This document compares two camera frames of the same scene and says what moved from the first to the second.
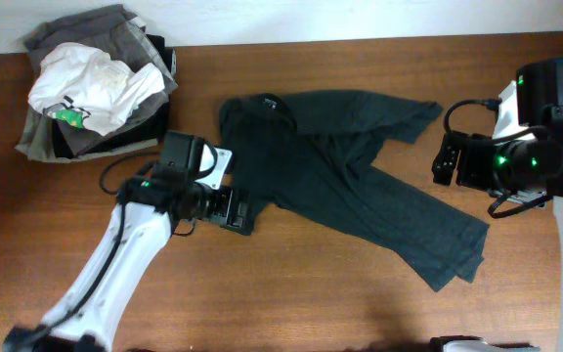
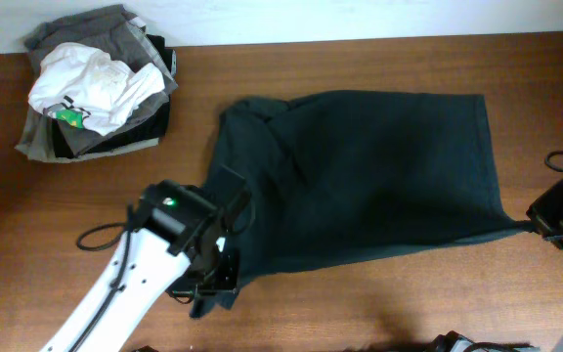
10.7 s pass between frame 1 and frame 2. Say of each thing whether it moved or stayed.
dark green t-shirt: moved
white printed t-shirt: stayed
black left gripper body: moved
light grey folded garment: stayed
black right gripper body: moved
